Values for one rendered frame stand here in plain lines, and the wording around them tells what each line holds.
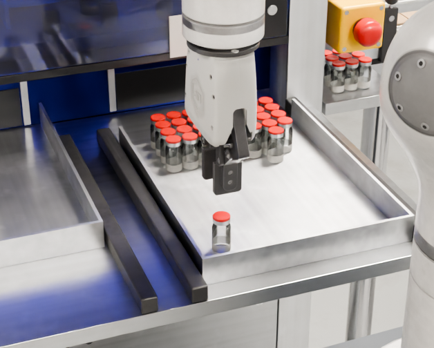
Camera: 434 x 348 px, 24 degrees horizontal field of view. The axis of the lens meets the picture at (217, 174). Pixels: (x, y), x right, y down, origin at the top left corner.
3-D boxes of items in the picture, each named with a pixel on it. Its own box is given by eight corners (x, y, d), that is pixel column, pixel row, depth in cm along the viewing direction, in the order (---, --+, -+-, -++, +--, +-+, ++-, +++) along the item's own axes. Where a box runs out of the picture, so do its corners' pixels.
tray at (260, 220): (119, 149, 138) (118, 126, 136) (293, 120, 146) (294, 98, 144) (202, 286, 110) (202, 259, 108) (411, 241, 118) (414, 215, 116)
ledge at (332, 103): (287, 80, 163) (287, 69, 162) (359, 69, 167) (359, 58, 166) (325, 115, 152) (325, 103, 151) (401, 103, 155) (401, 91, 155)
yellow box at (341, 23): (317, 37, 152) (320, -8, 149) (360, 32, 155) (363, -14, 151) (340, 56, 146) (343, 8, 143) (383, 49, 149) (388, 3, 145)
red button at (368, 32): (347, 41, 147) (348, 15, 145) (371, 37, 148) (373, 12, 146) (359, 50, 144) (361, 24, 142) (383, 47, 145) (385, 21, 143)
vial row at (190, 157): (163, 166, 133) (162, 135, 131) (287, 145, 139) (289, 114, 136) (168, 174, 131) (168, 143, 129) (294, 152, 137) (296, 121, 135)
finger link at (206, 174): (193, 115, 112) (194, 167, 115) (204, 128, 109) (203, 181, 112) (221, 111, 113) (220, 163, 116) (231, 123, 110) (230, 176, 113)
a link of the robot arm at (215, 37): (169, 0, 104) (170, 27, 105) (197, 31, 97) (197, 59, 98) (244, -10, 106) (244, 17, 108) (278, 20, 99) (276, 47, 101)
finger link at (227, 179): (212, 139, 107) (211, 192, 110) (222, 152, 104) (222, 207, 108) (240, 134, 108) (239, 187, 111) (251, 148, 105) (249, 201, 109)
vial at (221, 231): (209, 246, 117) (209, 214, 114) (227, 242, 117) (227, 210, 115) (215, 255, 115) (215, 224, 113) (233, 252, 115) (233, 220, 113)
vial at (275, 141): (264, 157, 135) (265, 127, 133) (279, 155, 136) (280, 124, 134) (270, 165, 134) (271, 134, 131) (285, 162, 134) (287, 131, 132)
